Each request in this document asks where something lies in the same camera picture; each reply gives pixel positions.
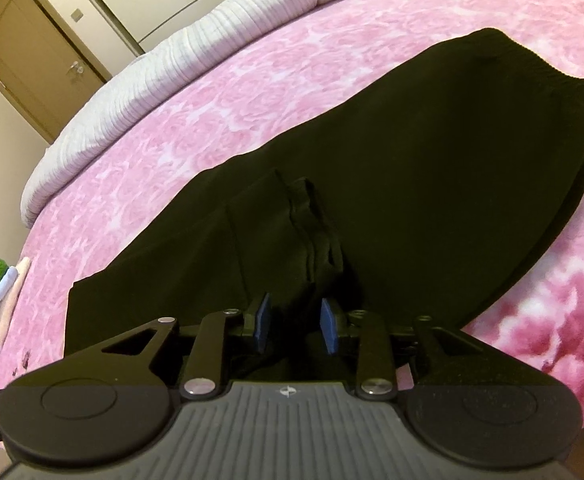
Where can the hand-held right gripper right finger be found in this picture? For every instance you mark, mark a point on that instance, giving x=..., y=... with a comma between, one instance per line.
x=329, y=325

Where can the brown wooden door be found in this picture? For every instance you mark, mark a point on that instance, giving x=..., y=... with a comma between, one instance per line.
x=27, y=60

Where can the folded pale pink cloth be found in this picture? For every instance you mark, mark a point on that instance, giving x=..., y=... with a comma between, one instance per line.
x=14, y=295

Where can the black pants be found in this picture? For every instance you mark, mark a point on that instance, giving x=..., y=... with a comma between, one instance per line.
x=396, y=185

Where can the white ribbed quilt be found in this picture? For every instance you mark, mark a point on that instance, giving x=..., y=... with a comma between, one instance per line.
x=172, y=70

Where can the pink floral blanket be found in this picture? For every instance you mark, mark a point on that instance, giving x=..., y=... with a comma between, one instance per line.
x=222, y=110

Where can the grey wall switch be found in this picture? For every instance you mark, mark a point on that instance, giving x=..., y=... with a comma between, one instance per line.
x=76, y=14

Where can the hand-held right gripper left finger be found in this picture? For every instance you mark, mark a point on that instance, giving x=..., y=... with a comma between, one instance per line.
x=263, y=322

